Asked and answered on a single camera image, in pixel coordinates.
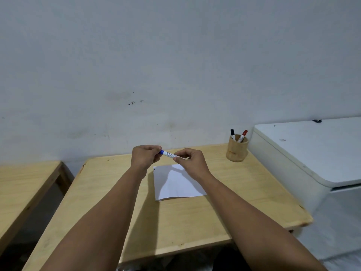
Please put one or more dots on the person's right hand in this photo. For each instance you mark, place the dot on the person's right hand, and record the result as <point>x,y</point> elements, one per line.
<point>193,163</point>

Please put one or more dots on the person's left hand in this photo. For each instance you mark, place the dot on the person's left hand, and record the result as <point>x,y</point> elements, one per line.
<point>143,158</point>

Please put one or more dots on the person's left fingers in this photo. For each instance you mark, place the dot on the person's left fingers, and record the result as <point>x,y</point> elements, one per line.
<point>156,150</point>

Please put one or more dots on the person's right thumb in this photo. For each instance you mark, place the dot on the person's right thumb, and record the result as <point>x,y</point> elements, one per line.
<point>180,158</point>

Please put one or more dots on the blue capped white marker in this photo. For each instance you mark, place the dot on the blue capped white marker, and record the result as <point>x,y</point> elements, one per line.
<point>169,154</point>

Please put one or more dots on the person's left forearm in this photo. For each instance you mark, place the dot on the person's left forearm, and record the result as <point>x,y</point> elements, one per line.
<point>98,220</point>

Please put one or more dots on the person's right forearm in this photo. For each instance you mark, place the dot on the person's right forearm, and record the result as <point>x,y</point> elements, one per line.
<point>262,225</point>

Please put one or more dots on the white paper sheet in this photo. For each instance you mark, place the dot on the white paper sheet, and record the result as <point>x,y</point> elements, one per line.
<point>176,183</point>

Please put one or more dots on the bamboo pen holder cup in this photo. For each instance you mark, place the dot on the bamboo pen holder cup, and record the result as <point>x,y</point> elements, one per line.
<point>237,151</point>

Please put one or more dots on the black capped white marker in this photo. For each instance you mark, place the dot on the black capped white marker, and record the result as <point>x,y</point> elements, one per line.
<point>232,134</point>

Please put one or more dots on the red capped white marker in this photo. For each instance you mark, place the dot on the red capped white marker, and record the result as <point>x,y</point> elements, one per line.
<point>242,136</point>

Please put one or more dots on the white chest appliance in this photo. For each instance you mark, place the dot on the white chest appliance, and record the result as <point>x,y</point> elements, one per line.
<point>310,158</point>

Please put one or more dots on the light wooden side table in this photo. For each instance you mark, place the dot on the light wooden side table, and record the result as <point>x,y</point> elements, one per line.
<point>22,189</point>

